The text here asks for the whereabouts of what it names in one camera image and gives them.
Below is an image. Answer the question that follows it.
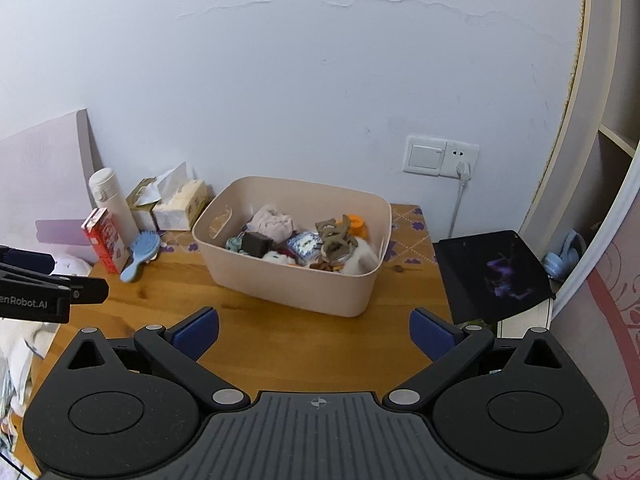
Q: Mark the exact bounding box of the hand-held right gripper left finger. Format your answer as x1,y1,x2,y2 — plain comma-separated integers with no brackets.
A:
65,306,251,413

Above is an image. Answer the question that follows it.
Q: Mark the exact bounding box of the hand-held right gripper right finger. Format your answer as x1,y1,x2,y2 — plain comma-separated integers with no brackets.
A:
382,306,566,411

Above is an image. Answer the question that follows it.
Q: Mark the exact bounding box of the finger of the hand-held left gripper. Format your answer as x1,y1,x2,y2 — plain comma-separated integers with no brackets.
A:
0,262,109,306
0,245,56,276

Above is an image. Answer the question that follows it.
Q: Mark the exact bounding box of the beige plastic storage basket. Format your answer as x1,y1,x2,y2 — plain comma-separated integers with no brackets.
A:
191,176,392,318

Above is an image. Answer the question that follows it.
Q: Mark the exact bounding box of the white plush duck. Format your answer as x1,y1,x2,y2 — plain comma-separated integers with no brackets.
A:
342,240,384,276

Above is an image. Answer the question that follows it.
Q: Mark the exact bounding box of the wooden desktop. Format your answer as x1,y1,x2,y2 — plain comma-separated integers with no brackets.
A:
7,203,458,476

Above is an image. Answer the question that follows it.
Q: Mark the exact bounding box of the white printed plush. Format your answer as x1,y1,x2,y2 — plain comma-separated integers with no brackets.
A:
50,255,92,281

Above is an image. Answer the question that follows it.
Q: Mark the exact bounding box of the red printed box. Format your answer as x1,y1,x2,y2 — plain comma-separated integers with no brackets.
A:
81,207,129,275

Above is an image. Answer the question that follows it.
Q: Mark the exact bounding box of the white crumpled cloth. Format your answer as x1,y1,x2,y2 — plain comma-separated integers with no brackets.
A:
0,317,57,461

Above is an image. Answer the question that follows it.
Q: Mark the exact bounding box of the light blue hairbrush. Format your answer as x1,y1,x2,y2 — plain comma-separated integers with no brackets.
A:
120,230,162,283

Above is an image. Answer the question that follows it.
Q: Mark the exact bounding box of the olive tissue box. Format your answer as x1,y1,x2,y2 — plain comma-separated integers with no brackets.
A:
125,161,189,233

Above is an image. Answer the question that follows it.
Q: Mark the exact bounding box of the pale pink board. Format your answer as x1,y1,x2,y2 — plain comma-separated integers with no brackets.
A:
0,107,104,261

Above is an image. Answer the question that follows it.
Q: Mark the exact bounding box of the cream thermos bottle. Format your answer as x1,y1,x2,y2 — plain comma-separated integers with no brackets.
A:
89,167,140,241

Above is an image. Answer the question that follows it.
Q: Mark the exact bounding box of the dark brown small box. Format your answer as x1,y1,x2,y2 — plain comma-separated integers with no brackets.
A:
242,231,275,260

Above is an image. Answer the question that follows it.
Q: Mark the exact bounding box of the white plush toy red hat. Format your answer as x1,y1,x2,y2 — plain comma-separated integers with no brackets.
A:
262,246,302,266

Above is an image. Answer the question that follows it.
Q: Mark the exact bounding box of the round metal tin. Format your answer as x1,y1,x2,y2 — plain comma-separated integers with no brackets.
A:
320,240,359,264

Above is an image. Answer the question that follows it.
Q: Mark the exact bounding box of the yellow soft tissue pack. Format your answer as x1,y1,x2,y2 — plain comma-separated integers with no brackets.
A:
152,180,210,232

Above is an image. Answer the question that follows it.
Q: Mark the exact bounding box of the beige pink cloth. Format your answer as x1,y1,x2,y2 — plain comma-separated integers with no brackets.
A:
248,204,297,241

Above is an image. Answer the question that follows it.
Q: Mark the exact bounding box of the blue white patterned packet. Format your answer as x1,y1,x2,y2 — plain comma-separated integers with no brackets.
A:
287,231,321,261

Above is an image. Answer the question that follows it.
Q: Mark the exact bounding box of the brown hair clip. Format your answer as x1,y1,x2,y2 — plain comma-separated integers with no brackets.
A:
315,215,361,256

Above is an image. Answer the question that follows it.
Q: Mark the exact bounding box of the pink patterned wardrobe door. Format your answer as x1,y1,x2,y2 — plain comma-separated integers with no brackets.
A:
547,150,640,480

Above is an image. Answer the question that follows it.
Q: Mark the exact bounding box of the cream wooden shelf unit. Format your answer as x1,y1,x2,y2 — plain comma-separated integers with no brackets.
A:
517,0,640,281

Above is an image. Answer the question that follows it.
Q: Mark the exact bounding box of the white power cable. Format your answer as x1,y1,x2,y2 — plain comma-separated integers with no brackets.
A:
447,180,466,241

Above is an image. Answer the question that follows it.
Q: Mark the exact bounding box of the white wall switch socket panel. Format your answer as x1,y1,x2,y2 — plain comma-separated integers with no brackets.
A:
404,134,481,181

